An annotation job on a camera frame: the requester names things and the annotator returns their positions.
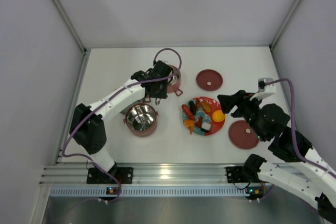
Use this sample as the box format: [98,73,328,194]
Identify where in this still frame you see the orange half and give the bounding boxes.
[212,110,226,122]

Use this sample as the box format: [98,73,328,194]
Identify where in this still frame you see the white sushi roll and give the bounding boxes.
[201,122,212,133]

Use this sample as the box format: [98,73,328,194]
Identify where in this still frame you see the red sausage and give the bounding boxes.
[181,104,195,121]

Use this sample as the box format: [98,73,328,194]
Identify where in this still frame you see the steel serving tongs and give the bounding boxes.
[154,60,173,105]

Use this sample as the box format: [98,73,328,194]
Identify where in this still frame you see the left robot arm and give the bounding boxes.
[69,60,173,176]

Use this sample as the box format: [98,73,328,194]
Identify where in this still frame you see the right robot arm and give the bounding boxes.
[217,90,335,223]

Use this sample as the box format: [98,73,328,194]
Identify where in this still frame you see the grey lunch box lid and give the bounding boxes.
[120,97,151,115]

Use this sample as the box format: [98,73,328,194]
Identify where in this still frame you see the pink steel bowl far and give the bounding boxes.
[167,65,183,97]

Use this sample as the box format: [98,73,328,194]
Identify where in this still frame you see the pink steel bowl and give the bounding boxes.
[167,65,183,97]
[123,103,159,137]

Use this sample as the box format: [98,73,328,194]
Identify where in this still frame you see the fried orange piece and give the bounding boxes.
[202,102,212,113]

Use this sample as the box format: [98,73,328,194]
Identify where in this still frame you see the red and teal plate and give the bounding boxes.
[181,97,225,136]

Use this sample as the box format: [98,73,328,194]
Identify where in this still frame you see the dark red lid near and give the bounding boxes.
[228,120,259,150]

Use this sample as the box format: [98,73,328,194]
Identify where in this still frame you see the dark red lid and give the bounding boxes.
[228,120,259,150]
[196,69,224,91]

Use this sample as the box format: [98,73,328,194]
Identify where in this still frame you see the pink steel bowl near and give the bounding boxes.
[123,103,159,137]

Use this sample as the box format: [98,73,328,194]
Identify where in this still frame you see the dark red lid far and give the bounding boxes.
[196,69,224,91]

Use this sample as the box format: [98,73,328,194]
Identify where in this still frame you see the red meat piece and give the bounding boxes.
[195,116,203,128]

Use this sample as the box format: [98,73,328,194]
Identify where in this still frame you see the black spiky sea cucumber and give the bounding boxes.
[189,100,198,114]

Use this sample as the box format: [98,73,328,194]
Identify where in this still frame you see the salmon piece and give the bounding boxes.
[184,119,195,135]

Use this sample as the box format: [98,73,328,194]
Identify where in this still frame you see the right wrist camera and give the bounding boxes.
[250,78,276,101]

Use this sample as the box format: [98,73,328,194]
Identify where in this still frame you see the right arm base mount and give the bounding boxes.
[225,154,266,184]

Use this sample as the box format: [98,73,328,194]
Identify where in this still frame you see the aluminium rail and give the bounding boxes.
[39,163,228,185]

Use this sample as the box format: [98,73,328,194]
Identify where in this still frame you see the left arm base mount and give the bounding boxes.
[86,165,133,184]

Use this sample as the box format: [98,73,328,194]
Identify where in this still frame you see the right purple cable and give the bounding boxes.
[264,78,336,179]

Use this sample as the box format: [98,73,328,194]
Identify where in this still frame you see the purple cable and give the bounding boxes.
[264,78,336,179]
[61,48,183,158]

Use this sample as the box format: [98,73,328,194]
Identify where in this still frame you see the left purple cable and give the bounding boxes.
[61,48,183,158]

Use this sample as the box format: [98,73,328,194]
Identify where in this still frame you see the slotted cable duct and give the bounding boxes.
[50,186,249,197]

